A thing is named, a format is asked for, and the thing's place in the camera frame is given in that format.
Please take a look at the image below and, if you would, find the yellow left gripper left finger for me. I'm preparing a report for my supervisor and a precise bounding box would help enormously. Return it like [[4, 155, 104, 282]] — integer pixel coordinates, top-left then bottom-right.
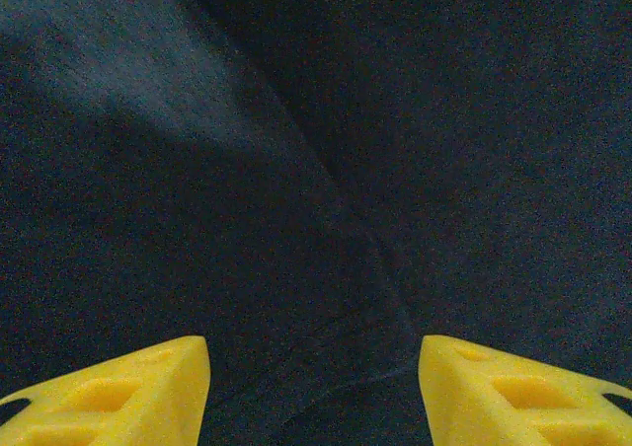
[[0, 335, 212, 446]]

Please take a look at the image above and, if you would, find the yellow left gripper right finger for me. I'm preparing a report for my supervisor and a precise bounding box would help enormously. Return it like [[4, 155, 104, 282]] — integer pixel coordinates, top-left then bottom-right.
[[419, 334, 632, 446]]

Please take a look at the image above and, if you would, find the black t-shirt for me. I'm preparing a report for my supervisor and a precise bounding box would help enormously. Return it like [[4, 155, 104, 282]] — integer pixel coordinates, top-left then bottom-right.
[[0, 0, 632, 446]]

